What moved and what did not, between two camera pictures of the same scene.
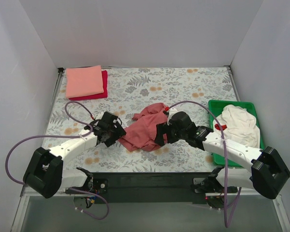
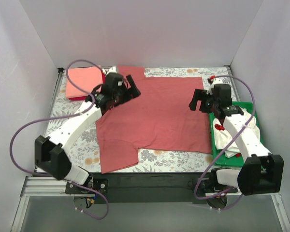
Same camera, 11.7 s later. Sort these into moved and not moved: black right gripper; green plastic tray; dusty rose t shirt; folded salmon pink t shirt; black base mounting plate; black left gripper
Moved: black left gripper; black right gripper; dusty rose t shirt
Not moved: black base mounting plate; folded salmon pink t shirt; green plastic tray
